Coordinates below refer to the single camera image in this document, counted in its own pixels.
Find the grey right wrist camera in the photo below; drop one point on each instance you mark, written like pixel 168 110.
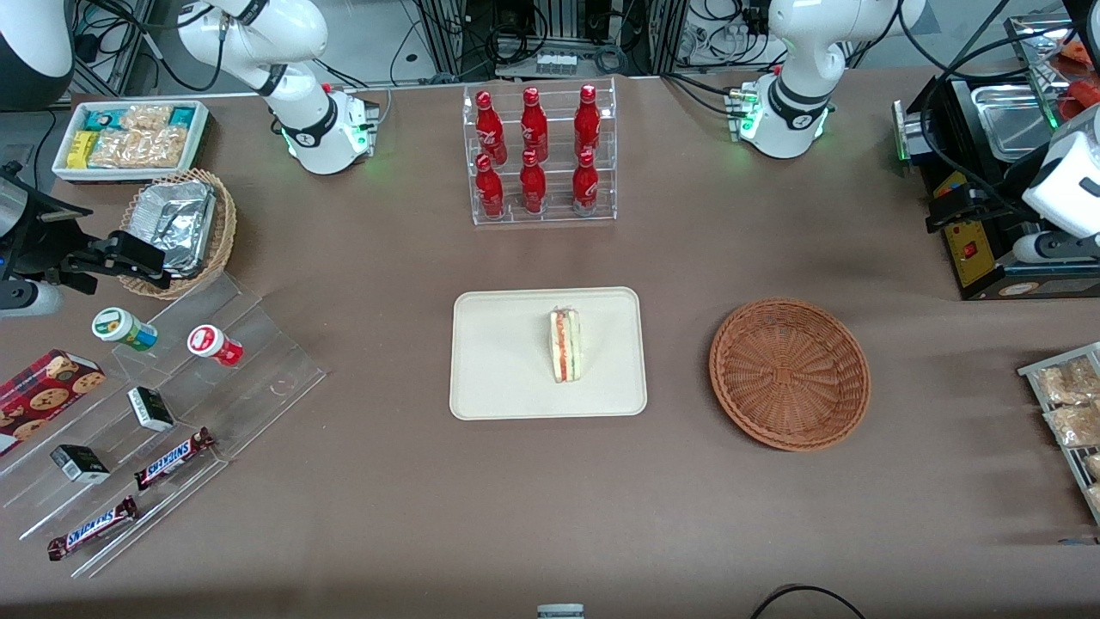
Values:
pixel 26 299

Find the clear snack bag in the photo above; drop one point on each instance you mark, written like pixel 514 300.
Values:
pixel 1074 425
pixel 1070 383

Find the grey object at table edge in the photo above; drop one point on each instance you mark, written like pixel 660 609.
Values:
pixel 560 612

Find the brown wicker basket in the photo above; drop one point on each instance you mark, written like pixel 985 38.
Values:
pixel 786 374

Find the black appliance with yellow panel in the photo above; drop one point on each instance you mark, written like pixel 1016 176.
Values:
pixel 975 258

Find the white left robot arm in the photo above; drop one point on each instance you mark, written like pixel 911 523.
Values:
pixel 799 34

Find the steel pan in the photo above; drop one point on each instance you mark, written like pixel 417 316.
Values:
pixel 1010 107

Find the small black box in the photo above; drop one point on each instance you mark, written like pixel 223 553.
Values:
pixel 150 409
pixel 79 464

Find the clear acrylic stepped display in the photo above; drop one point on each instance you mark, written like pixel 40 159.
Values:
pixel 258 378

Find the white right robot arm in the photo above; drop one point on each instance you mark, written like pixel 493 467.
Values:
pixel 301 34

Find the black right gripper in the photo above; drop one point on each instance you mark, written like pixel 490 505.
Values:
pixel 50 243

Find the clear cracker bag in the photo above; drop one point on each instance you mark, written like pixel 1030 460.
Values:
pixel 137 148
pixel 146 117

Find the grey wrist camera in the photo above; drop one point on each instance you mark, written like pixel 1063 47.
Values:
pixel 1044 248
pixel 26 299

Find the foil container stack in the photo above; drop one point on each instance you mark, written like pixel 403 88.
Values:
pixel 172 219

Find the Snickers chocolate bar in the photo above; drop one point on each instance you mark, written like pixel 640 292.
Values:
pixel 172 460
pixel 93 529

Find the silver box with green light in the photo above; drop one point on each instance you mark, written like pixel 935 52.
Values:
pixel 909 129

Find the green lid cup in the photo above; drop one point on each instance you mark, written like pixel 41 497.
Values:
pixel 120 328

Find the white plastic snack bin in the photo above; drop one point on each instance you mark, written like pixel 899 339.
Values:
pixel 129 175

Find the red lid cup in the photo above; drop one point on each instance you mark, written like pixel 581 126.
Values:
pixel 210 344

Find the cream rectangular tray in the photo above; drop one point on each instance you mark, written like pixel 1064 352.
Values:
pixel 498 361

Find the yellow snack packet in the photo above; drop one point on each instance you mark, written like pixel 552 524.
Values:
pixel 82 150

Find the light wicker basket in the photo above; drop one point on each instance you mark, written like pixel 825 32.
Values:
pixel 226 223

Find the clear acrylic bottle rack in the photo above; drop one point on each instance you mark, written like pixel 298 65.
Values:
pixel 557 129

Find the red cola bottle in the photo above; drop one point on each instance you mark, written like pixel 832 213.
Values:
pixel 490 129
pixel 490 191
pixel 585 187
pixel 533 187
pixel 534 127
pixel 587 125

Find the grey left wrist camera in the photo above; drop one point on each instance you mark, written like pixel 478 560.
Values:
pixel 1044 248

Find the teal snack packet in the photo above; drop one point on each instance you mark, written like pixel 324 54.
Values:
pixel 182 116
pixel 103 119

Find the red cookie box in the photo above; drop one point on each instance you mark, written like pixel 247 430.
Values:
pixel 43 395

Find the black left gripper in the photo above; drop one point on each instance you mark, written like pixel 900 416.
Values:
pixel 1007 191

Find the steel tray with food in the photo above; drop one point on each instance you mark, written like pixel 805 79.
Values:
pixel 1035 52

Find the white power strip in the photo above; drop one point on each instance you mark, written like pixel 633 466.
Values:
pixel 556 64

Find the triangular sandwich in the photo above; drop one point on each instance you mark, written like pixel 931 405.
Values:
pixel 565 344

